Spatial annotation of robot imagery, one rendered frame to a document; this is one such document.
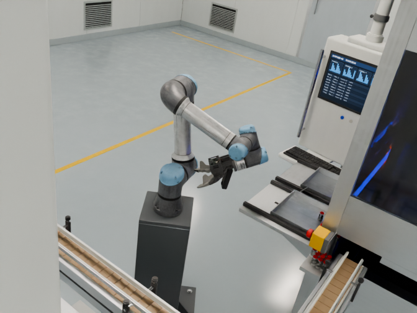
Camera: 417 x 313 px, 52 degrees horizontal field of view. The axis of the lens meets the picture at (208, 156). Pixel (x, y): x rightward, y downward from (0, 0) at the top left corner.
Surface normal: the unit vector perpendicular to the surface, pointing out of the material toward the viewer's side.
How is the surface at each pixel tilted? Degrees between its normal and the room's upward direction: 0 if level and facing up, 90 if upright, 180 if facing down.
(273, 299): 0
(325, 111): 90
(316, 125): 90
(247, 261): 0
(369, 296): 90
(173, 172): 8
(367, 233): 90
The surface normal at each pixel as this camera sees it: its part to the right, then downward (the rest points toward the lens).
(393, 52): -0.58, 0.33
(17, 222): 0.80, 0.39
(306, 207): 0.14, -0.86
